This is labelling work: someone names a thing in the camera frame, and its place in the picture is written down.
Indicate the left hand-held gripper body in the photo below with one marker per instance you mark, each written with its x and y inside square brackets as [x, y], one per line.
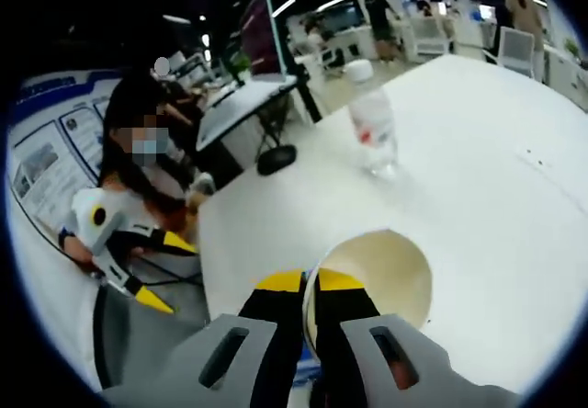
[89, 217]

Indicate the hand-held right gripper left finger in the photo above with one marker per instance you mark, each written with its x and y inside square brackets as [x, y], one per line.
[271, 334]

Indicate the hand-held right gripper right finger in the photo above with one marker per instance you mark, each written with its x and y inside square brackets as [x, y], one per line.
[349, 334]

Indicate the paper cup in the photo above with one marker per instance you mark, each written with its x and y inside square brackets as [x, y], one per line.
[395, 265]

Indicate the clear plastic bottle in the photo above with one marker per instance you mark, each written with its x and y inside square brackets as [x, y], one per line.
[374, 123]

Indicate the grey mesh chair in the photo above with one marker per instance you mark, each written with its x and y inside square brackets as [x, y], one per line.
[147, 334]

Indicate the black oval object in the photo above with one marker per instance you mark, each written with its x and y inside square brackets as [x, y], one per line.
[277, 159]

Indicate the white neighbouring desk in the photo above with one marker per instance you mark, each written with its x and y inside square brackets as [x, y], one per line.
[239, 118]

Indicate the white chair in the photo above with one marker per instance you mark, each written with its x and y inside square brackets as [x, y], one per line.
[516, 52]

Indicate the potted plant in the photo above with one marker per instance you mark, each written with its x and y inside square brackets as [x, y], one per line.
[572, 49]

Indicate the blue and white wall poster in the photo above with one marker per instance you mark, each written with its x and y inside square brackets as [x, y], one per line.
[46, 150]

